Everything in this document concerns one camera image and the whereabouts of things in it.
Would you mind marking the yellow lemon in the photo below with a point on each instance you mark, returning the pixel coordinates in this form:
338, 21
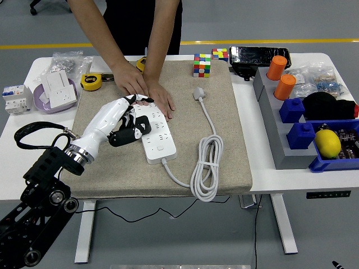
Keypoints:
327, 144

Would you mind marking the person's left forearm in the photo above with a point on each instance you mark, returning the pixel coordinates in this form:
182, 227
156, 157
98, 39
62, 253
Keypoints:
161, 33

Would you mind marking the long grey peg base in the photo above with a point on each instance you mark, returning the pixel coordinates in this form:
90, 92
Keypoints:
277, 140

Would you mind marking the small white plastic piece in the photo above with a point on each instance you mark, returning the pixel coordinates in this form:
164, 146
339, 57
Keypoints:
43, 98

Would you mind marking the person's left hand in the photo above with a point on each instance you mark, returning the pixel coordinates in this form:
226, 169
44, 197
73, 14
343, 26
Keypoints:
161, 96

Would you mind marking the black table control panel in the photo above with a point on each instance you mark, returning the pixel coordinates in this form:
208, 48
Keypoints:
328, 194

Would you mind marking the white table leg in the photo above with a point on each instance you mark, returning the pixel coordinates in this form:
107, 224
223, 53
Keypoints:
283, 224
84, 238

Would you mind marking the black holder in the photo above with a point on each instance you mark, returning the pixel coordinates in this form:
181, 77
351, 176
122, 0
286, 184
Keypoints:
244, 72

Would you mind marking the person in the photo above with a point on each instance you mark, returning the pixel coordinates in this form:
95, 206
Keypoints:
131, 28

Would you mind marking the person's right hand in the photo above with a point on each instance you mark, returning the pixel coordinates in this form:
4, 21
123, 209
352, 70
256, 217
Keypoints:
130, 81

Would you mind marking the grey under-table box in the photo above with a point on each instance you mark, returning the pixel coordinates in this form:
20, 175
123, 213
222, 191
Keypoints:
248, 202

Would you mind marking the white wall socket panel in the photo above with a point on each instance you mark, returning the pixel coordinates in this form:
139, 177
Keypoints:
63, 96

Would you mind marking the large Rubik's cube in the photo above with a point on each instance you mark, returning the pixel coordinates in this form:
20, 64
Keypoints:
202, 65

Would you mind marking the clear bag of screws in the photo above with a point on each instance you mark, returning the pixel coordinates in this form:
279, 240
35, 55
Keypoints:
66, 64

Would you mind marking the person's right forearm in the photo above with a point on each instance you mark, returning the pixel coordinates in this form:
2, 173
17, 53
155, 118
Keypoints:
98, 30

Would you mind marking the dark flat object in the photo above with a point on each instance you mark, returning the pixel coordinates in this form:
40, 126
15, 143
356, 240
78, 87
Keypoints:
107, 77

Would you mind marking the red object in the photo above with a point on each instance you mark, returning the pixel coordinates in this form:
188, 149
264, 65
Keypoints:
356, 111

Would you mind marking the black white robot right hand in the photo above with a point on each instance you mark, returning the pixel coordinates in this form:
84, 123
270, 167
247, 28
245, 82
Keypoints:
337, 265

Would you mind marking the small grey peg base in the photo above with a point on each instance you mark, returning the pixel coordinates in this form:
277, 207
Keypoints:
259, 81

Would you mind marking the orange cylinder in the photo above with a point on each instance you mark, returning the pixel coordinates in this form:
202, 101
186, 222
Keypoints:
284, 88
276, 68

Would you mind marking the blue block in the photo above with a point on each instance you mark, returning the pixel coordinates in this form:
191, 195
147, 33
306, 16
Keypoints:
300, 137
291, 110

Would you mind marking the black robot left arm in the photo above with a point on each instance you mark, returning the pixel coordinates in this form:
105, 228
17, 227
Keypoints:
31, 213

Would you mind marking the white wall switch plate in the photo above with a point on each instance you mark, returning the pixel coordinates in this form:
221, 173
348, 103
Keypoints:
99, 65

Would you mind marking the clear bag of small parts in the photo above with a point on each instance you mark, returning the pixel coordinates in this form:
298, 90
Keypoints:
298, 84

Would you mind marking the black office chair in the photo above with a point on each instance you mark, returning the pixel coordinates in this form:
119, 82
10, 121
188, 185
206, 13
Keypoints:
33, 10

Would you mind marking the blue storage bin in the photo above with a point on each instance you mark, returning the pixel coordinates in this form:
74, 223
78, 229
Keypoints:
322, 166

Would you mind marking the large yellow tape measure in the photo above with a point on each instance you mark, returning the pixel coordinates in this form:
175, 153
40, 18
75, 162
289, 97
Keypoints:
91, 82

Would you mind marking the white power strip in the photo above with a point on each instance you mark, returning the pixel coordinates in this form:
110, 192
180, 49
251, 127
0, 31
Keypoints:
160, 143

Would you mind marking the black plug adapter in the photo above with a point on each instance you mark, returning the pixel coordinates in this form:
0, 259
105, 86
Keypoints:
146, 121

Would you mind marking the purple bowl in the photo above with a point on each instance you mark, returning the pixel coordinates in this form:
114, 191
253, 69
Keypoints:
39, 104

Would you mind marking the small Rubik's cube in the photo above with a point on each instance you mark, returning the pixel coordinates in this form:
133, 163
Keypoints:
220, 54

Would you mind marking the white switch panel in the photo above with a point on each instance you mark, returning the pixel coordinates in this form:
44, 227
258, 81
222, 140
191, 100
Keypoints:
54, 79

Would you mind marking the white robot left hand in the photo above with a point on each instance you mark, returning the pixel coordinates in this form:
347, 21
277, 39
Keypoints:
106, 117

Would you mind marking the black foil wrapped box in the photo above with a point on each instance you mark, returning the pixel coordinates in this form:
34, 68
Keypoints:
258, 54

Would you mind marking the small yellow tape measure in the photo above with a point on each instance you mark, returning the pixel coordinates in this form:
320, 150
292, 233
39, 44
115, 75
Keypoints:
141, 64

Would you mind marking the black cloth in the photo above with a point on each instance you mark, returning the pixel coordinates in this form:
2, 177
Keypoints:
325, 107

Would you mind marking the white circuit breaker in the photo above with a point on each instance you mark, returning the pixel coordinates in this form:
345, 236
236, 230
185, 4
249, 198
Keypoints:
16, 101

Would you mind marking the beige mat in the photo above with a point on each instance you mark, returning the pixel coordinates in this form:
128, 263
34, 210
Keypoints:
117, 173

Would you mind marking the clear bag of resistors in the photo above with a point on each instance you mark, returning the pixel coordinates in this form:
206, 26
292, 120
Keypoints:
328, 81

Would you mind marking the small black dotted object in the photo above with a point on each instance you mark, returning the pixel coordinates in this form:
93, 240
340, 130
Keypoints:
322, 127

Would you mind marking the dark capacitors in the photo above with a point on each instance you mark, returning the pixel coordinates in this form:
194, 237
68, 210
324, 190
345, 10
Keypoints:
347, 145

